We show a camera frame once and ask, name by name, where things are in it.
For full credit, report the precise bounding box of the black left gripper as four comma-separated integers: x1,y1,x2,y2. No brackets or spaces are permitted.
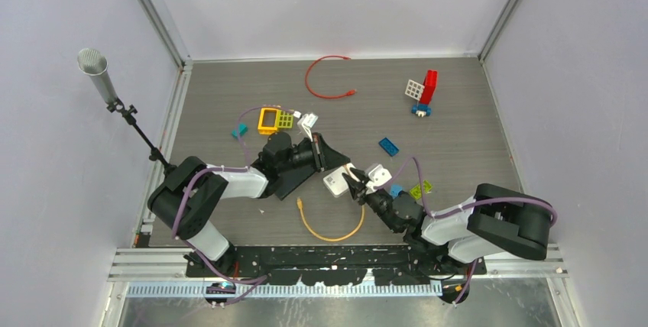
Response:
277,133,349,174

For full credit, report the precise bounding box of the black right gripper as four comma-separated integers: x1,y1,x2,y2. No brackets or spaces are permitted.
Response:
343,166,400,233

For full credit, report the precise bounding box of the white square switch box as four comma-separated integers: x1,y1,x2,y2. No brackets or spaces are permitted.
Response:
322,163,355,198

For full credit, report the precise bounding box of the black network switch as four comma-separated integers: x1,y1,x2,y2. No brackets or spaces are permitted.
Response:
274,167,317,200

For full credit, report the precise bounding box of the yellow ethernet cable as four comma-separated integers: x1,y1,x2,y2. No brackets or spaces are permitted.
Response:
295,162,366,243

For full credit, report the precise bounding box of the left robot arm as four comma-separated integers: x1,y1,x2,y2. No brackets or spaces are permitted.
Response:
147,132,351,277

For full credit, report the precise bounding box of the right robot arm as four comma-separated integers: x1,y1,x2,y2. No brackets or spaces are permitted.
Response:
342,168,557,274

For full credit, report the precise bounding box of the light blue white brick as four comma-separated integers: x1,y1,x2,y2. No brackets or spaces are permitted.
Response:
389,184,403,198

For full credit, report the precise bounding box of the blue flat toy brick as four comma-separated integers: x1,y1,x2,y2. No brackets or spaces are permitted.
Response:
378,138,400,157

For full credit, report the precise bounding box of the lime green lattice piece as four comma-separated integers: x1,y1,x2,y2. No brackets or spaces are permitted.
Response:
276,111,294,130

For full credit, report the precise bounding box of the lime green flat brick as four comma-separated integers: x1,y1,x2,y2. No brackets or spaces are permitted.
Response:
409,180,433,200

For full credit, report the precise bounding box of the teal toy block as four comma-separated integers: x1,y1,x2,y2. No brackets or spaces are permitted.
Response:
232,123,248,140

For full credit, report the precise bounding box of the blue toy brick base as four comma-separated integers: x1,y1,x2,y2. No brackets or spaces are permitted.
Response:
411,103,432,118

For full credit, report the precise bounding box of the white toy lattice piece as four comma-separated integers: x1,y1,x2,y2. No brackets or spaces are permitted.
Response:
404,79,425,101

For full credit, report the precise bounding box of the red toy brick tower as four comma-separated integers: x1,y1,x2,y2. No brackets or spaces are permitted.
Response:
419,70,438,105

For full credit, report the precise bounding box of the black microphone stand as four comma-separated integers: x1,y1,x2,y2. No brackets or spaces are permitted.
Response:
106,99,177,176

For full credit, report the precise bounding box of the silver microphone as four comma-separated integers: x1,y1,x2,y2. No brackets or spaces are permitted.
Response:
77,47,118,105

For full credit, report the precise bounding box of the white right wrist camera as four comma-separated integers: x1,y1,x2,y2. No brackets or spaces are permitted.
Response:
365,163,392,194

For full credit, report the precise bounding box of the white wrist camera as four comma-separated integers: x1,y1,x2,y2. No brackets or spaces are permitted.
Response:
365,163,392,194
293,111,319,140

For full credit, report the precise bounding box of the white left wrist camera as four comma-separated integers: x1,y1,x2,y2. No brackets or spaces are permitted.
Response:
293,111,319,140

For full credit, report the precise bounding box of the yellow toy window frame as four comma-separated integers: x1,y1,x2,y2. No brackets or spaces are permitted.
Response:
257,107,280,135

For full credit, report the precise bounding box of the red ethernet cable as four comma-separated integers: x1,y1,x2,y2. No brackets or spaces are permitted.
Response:
304,54,358,100

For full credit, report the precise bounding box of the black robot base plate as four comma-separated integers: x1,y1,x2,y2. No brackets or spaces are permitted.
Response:
185,244,472,287

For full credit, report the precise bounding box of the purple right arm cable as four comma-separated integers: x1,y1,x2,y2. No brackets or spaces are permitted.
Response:
377,156,559,306

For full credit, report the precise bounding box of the white perforated cable tray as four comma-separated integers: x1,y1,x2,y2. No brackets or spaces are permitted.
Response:
125,280,442,299

